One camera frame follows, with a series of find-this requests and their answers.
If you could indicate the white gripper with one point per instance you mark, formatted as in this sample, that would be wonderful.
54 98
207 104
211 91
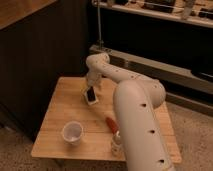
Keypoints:
93 78

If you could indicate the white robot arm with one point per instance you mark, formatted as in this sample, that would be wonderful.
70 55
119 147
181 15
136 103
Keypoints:
134 100

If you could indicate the orange carrot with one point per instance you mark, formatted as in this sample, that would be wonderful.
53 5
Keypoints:
112 124

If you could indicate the wooden table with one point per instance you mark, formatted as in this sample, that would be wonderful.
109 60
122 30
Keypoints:
68 104

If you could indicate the white paper cup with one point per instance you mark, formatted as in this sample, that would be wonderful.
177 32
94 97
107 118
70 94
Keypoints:
72 132

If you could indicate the dark wooden cabinet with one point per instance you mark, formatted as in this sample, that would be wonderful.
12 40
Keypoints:
34 53

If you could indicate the small clear bottle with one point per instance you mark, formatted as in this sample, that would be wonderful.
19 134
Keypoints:
116 145

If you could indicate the metal shelf rack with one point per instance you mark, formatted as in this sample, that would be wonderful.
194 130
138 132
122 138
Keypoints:
179 55

